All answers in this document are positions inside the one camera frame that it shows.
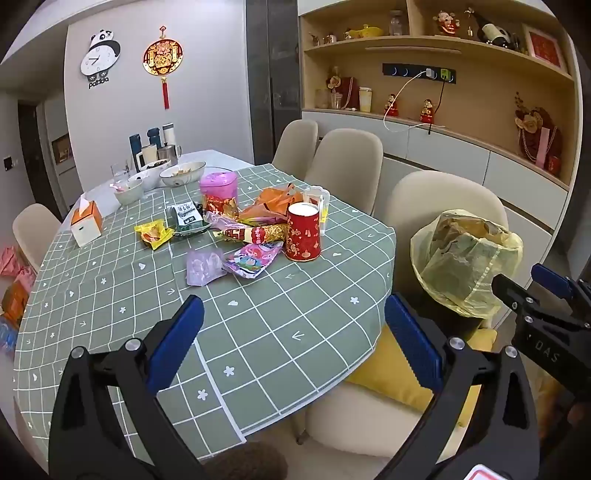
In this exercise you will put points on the glass jar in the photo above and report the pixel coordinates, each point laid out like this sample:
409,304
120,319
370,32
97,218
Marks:
396,23

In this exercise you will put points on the black power strip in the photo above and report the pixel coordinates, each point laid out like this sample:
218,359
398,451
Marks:
401,71

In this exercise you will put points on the wooden shelf cabinet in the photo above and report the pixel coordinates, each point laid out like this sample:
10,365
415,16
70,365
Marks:
461,157

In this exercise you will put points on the steel cup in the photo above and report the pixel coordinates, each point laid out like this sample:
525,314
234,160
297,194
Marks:
168,154

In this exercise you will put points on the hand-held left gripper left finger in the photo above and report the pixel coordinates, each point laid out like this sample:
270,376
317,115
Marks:
178,341

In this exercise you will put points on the large white snack bowl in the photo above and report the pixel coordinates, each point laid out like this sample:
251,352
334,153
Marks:
182,175

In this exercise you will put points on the yellow teapot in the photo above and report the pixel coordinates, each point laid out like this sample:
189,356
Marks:
364,32

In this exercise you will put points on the small white bowl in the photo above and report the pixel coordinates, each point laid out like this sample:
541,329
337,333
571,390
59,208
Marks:
129,194

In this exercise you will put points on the red flower gift box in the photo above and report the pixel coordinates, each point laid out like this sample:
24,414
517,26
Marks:
348,92

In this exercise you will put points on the brown fuzzy cloth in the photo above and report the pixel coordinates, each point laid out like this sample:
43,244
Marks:
249,461

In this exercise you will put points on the orange packet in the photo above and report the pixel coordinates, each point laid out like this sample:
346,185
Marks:
16,297

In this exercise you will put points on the green checked tablecloth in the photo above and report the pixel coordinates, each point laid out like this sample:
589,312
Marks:
277,323

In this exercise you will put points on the bowl with dark food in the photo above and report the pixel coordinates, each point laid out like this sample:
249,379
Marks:
157,167

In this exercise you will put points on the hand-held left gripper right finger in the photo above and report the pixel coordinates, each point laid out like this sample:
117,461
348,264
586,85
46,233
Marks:
411,337

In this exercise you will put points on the drinking glass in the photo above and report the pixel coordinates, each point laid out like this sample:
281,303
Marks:
120,171

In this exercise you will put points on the red fortune figurine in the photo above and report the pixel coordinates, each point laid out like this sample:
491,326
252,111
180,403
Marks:
445,23

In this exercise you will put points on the small gold ornament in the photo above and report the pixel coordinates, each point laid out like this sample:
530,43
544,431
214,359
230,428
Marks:
469,23

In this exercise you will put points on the small red cup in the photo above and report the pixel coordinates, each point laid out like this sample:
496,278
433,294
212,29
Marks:
554,165

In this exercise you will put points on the yellow snack packet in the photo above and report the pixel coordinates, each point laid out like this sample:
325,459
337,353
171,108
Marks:
154,233

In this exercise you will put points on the pink cartoon snack packet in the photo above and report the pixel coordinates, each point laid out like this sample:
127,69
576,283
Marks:
251,258

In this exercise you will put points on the red picture frame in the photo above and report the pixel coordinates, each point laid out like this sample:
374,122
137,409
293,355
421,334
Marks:
545,46

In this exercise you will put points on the orange white tissue box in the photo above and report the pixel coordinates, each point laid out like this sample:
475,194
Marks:
87,226

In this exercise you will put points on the small red figurine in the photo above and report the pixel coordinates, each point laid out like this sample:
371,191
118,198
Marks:
427,111
391,106

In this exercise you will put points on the red knot wall ornament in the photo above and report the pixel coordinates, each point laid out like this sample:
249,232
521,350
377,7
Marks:
162,57

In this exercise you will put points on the pink paper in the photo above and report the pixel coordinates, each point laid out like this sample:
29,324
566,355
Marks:
9,262

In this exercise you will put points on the panda wall clock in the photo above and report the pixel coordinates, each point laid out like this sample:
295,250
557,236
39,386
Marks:
99,55

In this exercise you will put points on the white thermos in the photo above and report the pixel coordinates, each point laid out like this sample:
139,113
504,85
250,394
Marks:
168,134

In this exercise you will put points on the long red yellow packet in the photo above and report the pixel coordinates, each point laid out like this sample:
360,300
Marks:
254,234

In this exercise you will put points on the wine bottle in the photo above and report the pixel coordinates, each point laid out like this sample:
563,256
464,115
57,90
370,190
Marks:
494,32

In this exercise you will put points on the yellow white toy container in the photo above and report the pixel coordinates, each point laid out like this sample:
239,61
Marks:
319,196

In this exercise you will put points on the orange snack wrapper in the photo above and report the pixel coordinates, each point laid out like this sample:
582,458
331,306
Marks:
272,198

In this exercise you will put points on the yellow lidded cup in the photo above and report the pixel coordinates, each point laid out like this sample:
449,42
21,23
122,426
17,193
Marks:
365,100

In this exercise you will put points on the copper figurine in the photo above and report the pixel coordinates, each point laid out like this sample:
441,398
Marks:
329,38
314,39

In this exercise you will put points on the clear glass cup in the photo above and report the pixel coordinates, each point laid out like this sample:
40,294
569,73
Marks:
322,99

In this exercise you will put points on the red paper cup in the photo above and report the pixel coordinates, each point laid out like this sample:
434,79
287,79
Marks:
302,235

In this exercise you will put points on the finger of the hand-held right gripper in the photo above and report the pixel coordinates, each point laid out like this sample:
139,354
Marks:
512,293
554,279

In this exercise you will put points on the yellow seat cushion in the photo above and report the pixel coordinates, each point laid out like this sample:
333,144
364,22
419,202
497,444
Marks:
392,369

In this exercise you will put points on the pink toy bin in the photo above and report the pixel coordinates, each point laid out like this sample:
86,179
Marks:
217,182

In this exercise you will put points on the beige chair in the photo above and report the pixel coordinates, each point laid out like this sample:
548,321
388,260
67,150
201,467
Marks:
438,194
32,230
346,166
295,138

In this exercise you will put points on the green charger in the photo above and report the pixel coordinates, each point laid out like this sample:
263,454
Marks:
444,74

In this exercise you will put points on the yellow plastic trash bag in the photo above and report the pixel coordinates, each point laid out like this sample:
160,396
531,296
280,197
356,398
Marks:
461,277

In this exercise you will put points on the dark blue thermos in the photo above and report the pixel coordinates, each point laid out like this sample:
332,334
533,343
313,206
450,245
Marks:
153,137

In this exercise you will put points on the black trash bin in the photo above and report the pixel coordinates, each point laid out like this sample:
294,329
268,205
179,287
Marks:
455,325

